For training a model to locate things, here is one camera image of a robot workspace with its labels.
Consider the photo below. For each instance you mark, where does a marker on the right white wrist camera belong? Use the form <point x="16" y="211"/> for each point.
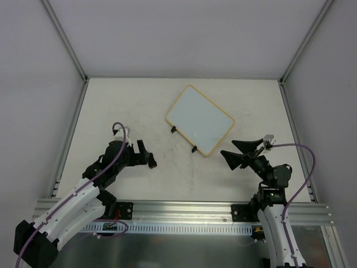
<point x="268" y="142"/>

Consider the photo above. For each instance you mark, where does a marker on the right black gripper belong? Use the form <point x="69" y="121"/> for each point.
<point x="254" y="156"/>

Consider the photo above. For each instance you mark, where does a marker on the left aluminium frame post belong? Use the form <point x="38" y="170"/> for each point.
<point x="64" y="38"/>

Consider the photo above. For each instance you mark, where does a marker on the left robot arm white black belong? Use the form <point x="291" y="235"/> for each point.
<point x="39" y="242"/>

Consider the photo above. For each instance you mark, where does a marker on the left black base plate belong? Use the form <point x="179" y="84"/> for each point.
<point x="124" y="210"/>

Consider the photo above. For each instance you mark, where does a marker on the white slotted cable duct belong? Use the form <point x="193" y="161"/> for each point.
<point x="226" y="229"/>

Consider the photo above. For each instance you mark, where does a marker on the black whiteboard eraser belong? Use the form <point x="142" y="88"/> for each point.
<point x="152" y="164"/>

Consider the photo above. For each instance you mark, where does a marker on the aluminium mounting rail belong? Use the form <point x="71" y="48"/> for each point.
<point x="182" y="212"/>

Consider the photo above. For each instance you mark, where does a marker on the black object at bottom edge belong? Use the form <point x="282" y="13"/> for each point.
<point x="265" y="263"/>

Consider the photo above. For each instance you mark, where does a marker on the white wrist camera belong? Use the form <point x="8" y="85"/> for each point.
<point x="268" y="142"/>
<point x="122" y="135"/>

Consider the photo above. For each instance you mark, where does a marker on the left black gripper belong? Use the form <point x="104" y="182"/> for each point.
<point x="136" y="156"/>

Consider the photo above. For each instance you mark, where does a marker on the yellow framed whiteboard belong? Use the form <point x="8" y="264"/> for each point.
<point x="199" y="120"/>

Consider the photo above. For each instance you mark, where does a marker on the right black whiteboard foot clip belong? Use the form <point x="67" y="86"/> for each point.
<point x="193" y="148"/>

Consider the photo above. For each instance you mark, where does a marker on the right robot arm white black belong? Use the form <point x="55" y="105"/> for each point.
<point x="269" y="206"/>

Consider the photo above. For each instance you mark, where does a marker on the right aluminium frame post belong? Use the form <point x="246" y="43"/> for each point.
<point x="307" y="38"/>

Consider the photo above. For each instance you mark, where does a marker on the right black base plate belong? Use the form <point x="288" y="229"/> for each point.
<point x="244" y="213"/>

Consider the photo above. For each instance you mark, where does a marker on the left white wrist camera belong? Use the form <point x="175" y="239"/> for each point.
<point x="122" y="135"/>

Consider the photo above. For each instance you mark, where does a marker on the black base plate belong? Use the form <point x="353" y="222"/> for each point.
<point x="244" y="213"/>
<point x="124" y="210"/>

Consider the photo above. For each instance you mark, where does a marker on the aluminium frame post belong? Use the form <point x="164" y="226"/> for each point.
<point x="64" y="38"/>
<point x="307" y="38"/>

